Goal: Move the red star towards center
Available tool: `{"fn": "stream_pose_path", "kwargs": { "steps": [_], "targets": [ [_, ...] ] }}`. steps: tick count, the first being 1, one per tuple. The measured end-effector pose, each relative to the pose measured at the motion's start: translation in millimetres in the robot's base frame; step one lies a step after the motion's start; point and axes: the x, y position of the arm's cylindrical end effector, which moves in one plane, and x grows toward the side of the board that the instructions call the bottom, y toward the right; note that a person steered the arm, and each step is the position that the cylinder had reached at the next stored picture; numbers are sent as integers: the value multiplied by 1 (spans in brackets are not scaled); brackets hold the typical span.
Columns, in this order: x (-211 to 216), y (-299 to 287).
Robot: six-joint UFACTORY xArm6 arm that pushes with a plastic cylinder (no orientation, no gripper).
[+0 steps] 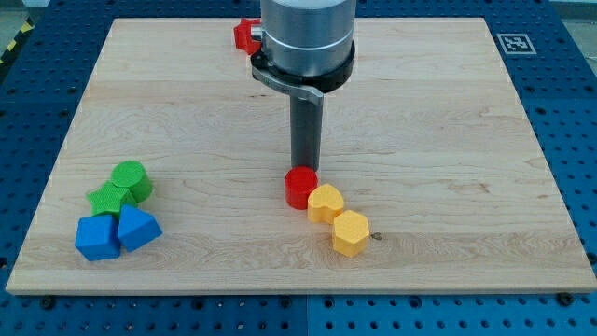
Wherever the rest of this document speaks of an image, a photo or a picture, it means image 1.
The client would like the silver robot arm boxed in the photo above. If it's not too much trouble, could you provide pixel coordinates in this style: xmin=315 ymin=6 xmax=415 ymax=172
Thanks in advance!
xmin=251 ymin=0 xmax=356 ymax=106

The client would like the red star block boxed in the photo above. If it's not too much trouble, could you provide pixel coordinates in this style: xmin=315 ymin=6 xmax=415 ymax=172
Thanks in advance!
xmin=233 ymin=18 xmax=262 ymax=55

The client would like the green star block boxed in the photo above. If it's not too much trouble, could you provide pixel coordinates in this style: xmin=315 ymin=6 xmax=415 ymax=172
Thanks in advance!
xmin=87 ymin=181 xmax=137 ymax=219

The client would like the red cylinder block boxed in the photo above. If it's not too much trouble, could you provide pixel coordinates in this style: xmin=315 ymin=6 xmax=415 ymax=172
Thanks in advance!
xmin=285 ymin=166 xmax=318 ymax=210

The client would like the yellow heart block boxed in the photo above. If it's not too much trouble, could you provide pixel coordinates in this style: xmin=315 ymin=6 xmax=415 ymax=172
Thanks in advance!
xmin=307 ymin=184 xmax=344 ymax=225

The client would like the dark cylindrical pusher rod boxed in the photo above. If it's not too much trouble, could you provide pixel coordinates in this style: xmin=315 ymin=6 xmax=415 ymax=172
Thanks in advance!
xmin=290 ymin=97 xmax=323 ymax=171

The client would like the yellow hexagon block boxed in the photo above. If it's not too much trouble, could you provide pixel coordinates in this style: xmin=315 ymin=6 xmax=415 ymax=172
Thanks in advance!
xmin=332 ymin=210 xmax=370 ymax=258

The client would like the wooden board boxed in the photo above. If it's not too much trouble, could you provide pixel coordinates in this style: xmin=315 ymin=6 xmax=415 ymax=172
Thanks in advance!
xmin=7 ymin=18 xmax=596 ymax=296

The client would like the green cylinder block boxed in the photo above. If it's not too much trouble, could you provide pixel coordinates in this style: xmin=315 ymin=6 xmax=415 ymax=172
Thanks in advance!
xmin=111 ymin=161 xmax=153 ymax=203

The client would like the blue triangle block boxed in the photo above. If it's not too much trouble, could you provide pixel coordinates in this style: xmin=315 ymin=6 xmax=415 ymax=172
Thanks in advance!
xmin=117 ymin=205 xmax=162 ymax=252

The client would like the blue cube block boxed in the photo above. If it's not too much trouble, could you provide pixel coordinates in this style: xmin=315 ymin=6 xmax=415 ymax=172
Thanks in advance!
xmin=75 ymin=215 xmax=120 ymax=261

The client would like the white fiducial marker tag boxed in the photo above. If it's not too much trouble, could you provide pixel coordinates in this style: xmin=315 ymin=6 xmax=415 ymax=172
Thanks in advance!
xmin=497 ymin=33 xmax=536 ymax=55

